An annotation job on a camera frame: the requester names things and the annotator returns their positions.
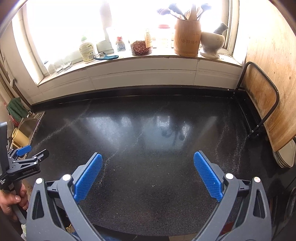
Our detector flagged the white stone mortar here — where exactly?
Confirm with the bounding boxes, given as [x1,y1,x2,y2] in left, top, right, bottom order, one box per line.
[200,23,228,60]

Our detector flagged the wooden cutting board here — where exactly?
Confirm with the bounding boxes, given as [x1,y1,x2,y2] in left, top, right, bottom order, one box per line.
[243,11,295,151]

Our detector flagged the black metal rack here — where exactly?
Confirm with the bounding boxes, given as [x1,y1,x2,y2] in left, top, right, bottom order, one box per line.
[232,61,280,138]

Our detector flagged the blue scissors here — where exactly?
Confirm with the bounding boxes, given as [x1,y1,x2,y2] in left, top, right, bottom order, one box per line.
[93,52,119,61]

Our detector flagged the small clear bottle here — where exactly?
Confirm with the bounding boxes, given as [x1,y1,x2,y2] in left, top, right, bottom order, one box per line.
[116,37,125,52]

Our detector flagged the wooden utensil holder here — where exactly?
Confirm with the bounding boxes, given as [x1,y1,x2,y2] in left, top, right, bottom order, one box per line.
[174,19,201,58]

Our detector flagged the green dish cloth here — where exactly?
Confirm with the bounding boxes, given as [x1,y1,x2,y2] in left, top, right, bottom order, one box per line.
[6,97,28,123]

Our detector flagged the stack of white plates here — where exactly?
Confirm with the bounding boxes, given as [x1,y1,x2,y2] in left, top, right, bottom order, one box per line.
[273,139,295,168]

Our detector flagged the person's left hand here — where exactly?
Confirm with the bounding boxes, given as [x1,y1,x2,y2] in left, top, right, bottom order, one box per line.
[1,184,29,220]

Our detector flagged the plastic bottle yellow label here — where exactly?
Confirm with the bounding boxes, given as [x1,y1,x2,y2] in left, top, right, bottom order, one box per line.
[79,37,94,63]

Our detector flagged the glass jar of nuts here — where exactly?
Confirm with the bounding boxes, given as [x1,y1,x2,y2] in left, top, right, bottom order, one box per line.
[130,41,152,56]

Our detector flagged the stainless steel sink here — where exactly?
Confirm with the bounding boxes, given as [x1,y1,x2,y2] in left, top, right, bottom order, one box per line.
[10,111,45,149]

